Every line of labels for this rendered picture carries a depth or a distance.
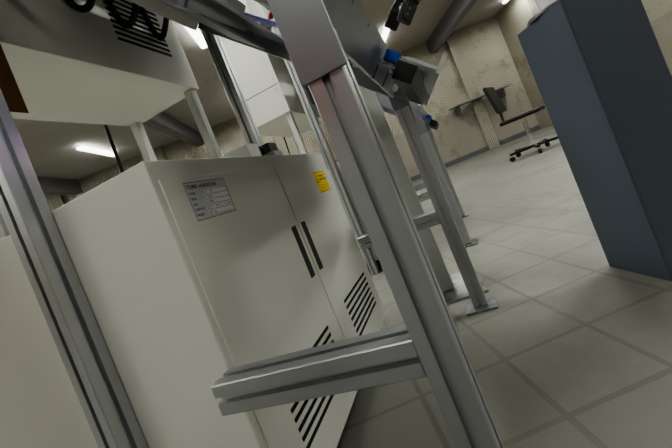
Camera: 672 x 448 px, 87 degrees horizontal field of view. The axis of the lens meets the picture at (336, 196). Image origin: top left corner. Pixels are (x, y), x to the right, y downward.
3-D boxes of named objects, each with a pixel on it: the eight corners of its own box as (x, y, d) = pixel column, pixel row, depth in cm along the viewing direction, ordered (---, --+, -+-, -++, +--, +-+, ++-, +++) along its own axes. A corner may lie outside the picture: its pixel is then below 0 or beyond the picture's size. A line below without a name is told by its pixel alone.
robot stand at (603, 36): (666, 242, 99) (574, 12, 99) (742, 252, 81) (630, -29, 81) (609, 266, 99) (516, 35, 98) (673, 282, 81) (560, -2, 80)
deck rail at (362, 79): (394, 98, 104) (402, 77, 102) (393, 97, 102) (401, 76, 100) (201, 29, 120) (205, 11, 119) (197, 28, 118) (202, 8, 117)
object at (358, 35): (393, 97, 102) (403, 73, 100) (309, 18, 39) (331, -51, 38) (389, 96, 102) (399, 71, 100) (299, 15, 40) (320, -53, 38)
